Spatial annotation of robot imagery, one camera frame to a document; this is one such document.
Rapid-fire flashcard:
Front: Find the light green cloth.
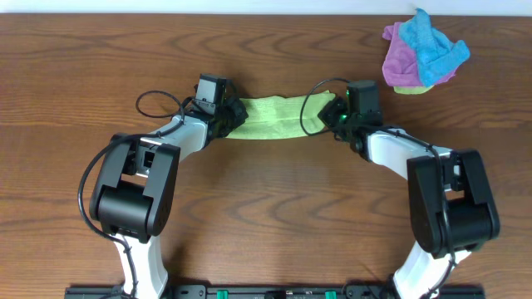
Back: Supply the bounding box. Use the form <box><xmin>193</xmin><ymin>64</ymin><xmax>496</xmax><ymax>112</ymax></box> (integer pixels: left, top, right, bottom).
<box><xmin>227</xmin><ymin>91</ymin><xmax>336</xmax><ymax>140</ymax></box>

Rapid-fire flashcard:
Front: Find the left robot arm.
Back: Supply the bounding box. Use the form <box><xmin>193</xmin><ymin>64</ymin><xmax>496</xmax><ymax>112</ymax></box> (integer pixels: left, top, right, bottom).
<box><xmin>79</xmin><ymin>74</ymin><xmax>248</xmax><ymax>298</ymax></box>

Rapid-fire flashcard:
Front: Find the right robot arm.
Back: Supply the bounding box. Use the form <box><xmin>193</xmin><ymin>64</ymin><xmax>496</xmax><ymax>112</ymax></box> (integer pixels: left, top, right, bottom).
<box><xmin>318</xmin><ymin>81</ymin><xmax>500</xmax><ymax>298</ymax></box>

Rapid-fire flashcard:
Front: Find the purple cloth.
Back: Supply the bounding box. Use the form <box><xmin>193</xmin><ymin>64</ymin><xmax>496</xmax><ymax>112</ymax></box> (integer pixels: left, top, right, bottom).
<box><xmin>382</xmin><ymin>22</ymin><xmax>455</xmax><ymax>87</ymax></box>

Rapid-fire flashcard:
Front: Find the blue cloth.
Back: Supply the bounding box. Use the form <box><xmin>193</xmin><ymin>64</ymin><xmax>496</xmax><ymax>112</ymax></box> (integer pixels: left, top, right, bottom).
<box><xmin>398</xmin><ymin>8</ymin><xmax>470</xmax><ymax>86</ymax></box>

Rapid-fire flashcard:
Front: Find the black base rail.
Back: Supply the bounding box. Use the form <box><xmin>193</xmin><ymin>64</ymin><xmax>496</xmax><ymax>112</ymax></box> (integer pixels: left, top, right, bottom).
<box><xmin>64</xmin><ymin>284</ymin><xmax>486</xmax><ymax>299</ymax></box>

